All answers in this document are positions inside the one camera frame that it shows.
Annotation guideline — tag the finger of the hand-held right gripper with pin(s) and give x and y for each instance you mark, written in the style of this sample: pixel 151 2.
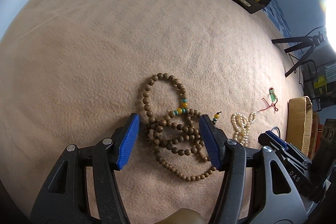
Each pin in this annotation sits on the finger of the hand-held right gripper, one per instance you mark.
pixel 275 140

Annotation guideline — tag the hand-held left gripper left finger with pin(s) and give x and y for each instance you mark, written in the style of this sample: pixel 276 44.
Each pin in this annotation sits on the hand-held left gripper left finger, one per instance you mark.
pixel 128 140

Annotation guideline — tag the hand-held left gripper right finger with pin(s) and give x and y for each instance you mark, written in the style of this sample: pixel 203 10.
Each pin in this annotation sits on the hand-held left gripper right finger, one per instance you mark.
pixel 211 144

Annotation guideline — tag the cardboard box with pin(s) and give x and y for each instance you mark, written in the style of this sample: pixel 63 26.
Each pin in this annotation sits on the cardboard box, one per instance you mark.
pixel 299 124

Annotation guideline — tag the dark brown box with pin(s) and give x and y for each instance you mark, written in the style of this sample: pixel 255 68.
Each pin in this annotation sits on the dark brown box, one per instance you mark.
pixel 327 132

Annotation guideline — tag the yellow green packet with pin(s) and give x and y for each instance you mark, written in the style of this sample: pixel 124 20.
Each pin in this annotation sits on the yellow green packet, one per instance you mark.
pixel 320 83

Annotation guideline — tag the brown rounded object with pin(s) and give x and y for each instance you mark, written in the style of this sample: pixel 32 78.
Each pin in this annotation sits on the brown rounded object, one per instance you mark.
pixel 181 216

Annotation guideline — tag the black tripod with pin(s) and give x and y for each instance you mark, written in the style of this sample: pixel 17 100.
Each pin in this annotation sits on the black tripod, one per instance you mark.
pixel 302 48

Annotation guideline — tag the beige felt mat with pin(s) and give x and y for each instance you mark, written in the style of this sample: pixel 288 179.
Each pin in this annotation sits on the beige felt mat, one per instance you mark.
pixel 105 43

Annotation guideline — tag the blue patterned cloth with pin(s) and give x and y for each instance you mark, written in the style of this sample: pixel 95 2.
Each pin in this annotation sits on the blue patterned cloth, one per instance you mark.
pixel 277 16

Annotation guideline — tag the bright round lamp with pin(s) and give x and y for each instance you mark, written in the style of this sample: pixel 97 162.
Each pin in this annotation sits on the bright round lamp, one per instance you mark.
pixel 331 16

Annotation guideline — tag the black metal frame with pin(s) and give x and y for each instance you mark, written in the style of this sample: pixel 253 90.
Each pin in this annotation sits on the black metal frame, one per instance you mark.
pixel 311 77

